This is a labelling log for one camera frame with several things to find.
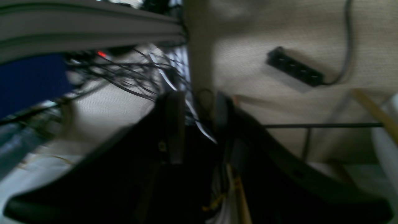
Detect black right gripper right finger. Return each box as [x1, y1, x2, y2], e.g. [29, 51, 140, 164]
[215, 92, 394, 224]

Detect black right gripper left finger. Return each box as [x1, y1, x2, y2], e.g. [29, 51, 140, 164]
[4, 91, 185, 224]

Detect black floor power strip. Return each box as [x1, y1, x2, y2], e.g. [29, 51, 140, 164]
[266, 47, 324, 87]

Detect white power strip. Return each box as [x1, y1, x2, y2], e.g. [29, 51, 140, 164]
[65, 47, 137, 63]

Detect wooden stick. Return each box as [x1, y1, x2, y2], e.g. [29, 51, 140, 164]
[350, 88, 398, 145]

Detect tangled black cables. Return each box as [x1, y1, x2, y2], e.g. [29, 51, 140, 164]
[62, 44, 218, 143]

